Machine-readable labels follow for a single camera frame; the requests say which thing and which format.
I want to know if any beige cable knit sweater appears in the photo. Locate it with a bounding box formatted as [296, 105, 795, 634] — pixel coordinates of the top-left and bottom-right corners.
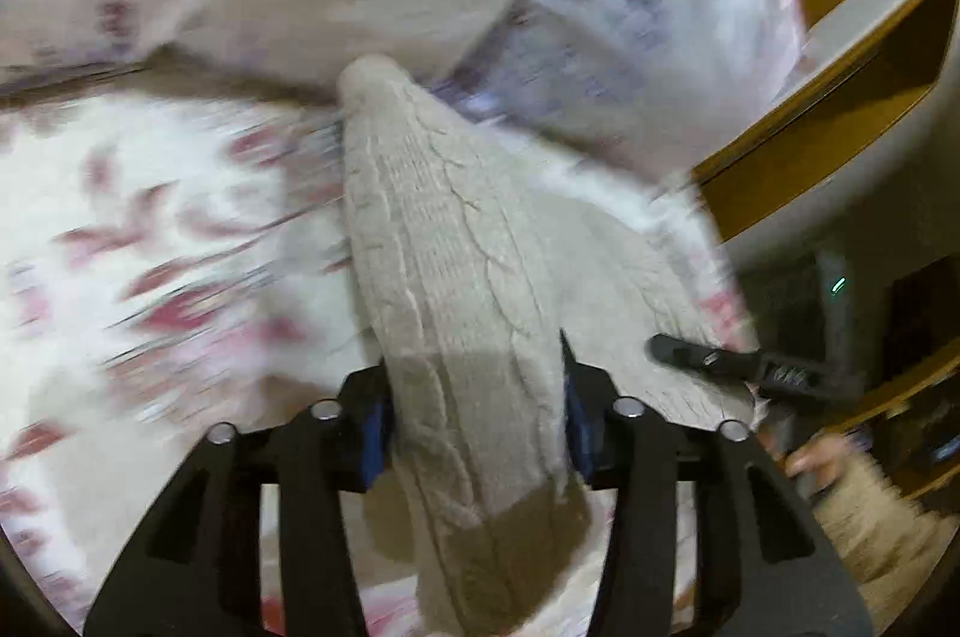
[337, 56, 755, 635]

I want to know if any person's right hand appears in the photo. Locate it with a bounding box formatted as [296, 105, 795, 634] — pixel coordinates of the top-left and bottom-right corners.
[781, 432, 859, 495]

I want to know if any fuzzy beige right sleeve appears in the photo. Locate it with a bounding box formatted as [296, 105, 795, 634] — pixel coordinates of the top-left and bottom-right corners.
[814, 451, 958, 635]

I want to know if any floral quilted bedspread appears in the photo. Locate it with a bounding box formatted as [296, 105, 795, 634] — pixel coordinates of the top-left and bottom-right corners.
[0, 80, 767, 637]

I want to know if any right floral pillow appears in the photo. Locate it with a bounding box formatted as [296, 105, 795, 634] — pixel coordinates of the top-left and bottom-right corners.
[436, 0, 805, 182]

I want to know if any wooden headboard frame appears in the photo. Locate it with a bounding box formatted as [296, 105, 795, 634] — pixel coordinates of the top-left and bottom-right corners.
[695, 0, 958, 242]

